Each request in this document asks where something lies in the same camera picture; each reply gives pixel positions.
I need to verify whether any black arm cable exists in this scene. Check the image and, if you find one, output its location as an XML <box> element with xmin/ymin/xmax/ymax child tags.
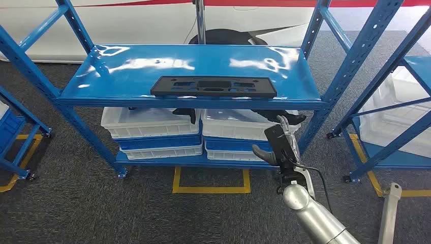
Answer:
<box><xmin>289</xmin><ymin>161</ymin><xmax>333</xmax><ymax>214</ymax></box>

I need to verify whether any blue metal shelf rack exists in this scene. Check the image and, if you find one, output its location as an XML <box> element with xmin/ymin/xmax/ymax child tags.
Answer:
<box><xmin>0</xmin><ymin>0</ymin><xmax>405</xmax><ymax>179</ymax></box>
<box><xmin>0</xmin><ymin>85</ymin><xmax>53</xmax><ymax>181</ymax></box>
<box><xmin>326</xmin><ymin>7</ymin><xmax>431</xmax><ymax>184</ymax></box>

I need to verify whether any yellow floor tape marking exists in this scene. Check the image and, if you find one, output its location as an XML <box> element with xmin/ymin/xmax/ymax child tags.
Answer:
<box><xmin>0</xmin><ymin>134</ymin><xmax>44</xmax><ymax>193</ymax></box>
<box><xmin>349</xmin><ymin>134</ymin><xmax>431</xmax><ymax>198</ymax></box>

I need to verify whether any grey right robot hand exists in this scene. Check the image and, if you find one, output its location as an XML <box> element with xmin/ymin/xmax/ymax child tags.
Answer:
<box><xmin>252</xmin><ymin>115</ymin><xmax>301</xmax><ymax>166</ymax></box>

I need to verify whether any black plastic plate part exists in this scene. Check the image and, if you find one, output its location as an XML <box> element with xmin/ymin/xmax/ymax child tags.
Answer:
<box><xmin>150</xmin><ymin>75</ymin><xmax>278</xmax><ymax>99</ymax></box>

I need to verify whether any red barrier belt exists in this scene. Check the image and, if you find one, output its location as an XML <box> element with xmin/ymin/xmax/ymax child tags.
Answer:
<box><xmin>75</xmin><ymin>0</ymin><xmax>431</xmax><ymax>8</ymax></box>

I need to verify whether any black plastic trim part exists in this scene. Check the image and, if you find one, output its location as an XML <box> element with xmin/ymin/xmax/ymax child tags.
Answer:
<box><xmin>172</xmin><ymin>108</ymin><xmax>197</xmax><ymax>125</ymax></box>
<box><xmin>251</xmin><ymin>109</ymin><xmax>307</xmax><ymax>126</ymax></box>

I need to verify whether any yellow floor tape square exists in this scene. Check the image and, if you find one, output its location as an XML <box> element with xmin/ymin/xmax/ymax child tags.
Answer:
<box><xmin>172</xmin><ymin>166</ymin><xmax>252</xmax><ymax>194</ymax></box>

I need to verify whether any white car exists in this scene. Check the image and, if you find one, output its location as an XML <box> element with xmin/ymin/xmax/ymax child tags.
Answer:
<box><xmin>0</xmin><ymin>0</ymin><xmax>317</xmax><ymax>64</ymax></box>

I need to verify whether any chrome barrier post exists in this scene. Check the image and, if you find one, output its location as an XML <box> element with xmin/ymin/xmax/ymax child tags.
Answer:
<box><xmin>193</xmin><ymin>0</ymin><xmax>207</xmax><ymax>45</ymax></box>

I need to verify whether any white gantry leg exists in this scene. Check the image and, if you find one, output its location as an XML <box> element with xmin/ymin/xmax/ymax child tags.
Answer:
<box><xmin>378</xmin><ymin>182</ymin><xmax>403</xmax><ymax>244</ymax></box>

